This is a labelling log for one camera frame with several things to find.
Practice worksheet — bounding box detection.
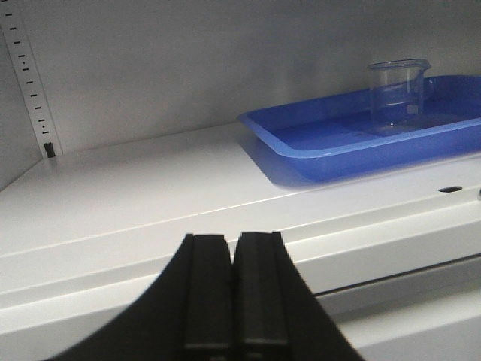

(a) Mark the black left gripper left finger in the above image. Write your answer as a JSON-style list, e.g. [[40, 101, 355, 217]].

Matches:
[[54, 234, 233, 360]]

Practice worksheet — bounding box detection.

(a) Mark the blue plastic tray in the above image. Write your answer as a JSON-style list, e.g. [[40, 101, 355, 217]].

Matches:
[[238, 75, 480, 182]]

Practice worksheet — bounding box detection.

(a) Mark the slotted shelf rail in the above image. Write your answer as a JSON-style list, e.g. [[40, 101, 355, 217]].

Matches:
[[1, 1, 63, 158]]

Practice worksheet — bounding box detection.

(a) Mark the clear glass beaker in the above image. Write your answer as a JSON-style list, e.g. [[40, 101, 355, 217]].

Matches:
[[368, 58, 431, 135]]

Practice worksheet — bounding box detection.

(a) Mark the white cabinet shelf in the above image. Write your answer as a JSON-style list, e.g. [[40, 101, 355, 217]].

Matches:
[[1, 124, 480, 360]]

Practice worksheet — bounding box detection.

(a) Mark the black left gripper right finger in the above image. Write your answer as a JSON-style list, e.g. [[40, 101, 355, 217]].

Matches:
[[233, 232, 362, 360]]

